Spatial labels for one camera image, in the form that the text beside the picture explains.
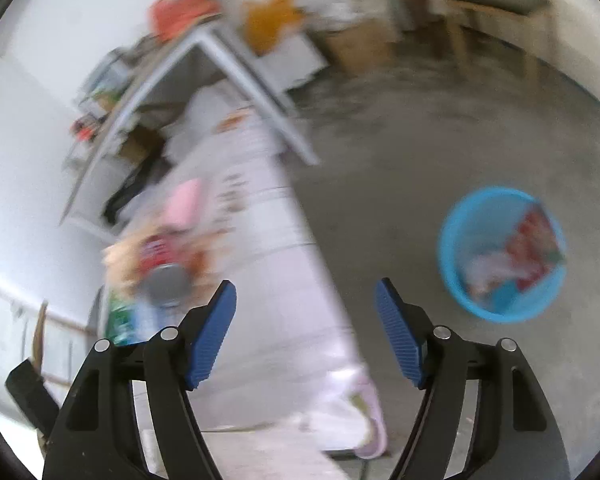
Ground large cardboard box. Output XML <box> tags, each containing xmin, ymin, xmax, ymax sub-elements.
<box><xmin>322</xmin><ymin>17</ymin><xmax>399</xmax><ymax>74</ymax></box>

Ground wooden chair with dark seat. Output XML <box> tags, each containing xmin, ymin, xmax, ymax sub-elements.
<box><xmin>424</xmin><ymin>0</ymin><xmax>554</xmax><ymax>79</ymax></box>

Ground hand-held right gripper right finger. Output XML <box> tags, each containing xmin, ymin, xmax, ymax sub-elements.
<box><xmin>376</xmin><ymin>277</ymin><xmax>571</xmax><ymax>480</ymax></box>

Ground dark sauce bottle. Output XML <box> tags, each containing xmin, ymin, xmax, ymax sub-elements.
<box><xmin>71</xmin><ymin>117</ymin><xmax>101</xmax><ymax>142</ymax></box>

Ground yellow plastic bag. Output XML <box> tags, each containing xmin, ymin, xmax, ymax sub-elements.
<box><xmin>242</xmin><ymin>0</ymin><xmax>306</xmax><ymax>56</ymax></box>

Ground orange plastic bag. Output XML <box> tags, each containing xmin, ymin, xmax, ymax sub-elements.
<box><xmin>148</xmin><ymin>0</ymin><xmax>221</xmax><ymax>44</ymax></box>

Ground red drink can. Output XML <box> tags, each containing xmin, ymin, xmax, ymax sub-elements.
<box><xmin>138</xmin><ymin>234</ymin><xmax>192</xmax><ymax>309</ymax></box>

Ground white desk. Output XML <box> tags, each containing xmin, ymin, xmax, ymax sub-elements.
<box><xmin>59</xmin><ymin>22</ymin><xmax>322</xmax><ymax>227</ymax></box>

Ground pink cloth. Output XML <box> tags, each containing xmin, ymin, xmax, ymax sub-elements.
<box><xmin>160</xmin><ymin>178</ymin><xmax>205</xmax><ymax>234</ymax></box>

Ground fluffy white blanket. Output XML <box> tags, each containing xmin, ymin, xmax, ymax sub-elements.
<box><xmin>200</xmin><ymin>366</ymin><xmax>389</xmax><ymax>480</ymax></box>

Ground white box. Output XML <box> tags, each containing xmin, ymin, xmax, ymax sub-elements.
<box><xmin>257</xmin><ymin>35</ymin><xmax>329</xmax><ymax>91</ymax></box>

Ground blue plastic waste basket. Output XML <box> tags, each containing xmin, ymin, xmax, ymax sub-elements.
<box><xmin>439</xmin><ymin>186</ymin><xmax>569</xmax><ymax>324</ymax></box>

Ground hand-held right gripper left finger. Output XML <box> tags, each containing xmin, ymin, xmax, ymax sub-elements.
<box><xmin>42</xmin><ymin>280</ymin><xmax>237</xmax><ymax>480</ymax></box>

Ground small cardboard box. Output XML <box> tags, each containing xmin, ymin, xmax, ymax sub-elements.
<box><xmin>117</xmin><ymin>127</ymin><xmax>164</xmax><ymax>161</ymax></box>

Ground black bag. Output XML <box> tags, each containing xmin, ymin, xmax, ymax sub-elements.
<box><xmin>102</xmin><ymin>159</ymin><xmax>174</xmax><ymax>224</ymax></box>

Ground white pillow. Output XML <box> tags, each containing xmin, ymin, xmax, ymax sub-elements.
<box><xmin>167</xmin><ymin>85</ymin><xmax>247</xmax><ymax>162</ymax></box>

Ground red snack packet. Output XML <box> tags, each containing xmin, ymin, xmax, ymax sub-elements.
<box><xmin>500</xmin><ymin>204</ymin><xmax>567</xmax><ymax>292</ymax></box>

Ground checked tablecloth table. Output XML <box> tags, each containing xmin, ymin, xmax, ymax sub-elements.
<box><xmin>100</xmin><ymin>105</ymin><xmax>376</xmax><ymax>436</ymax></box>

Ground white plastic bags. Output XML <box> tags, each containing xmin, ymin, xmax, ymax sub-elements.
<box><xmin>330</xmin><ymin>0</ymin><xmax>382</xmax><ymax>27</ymax></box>

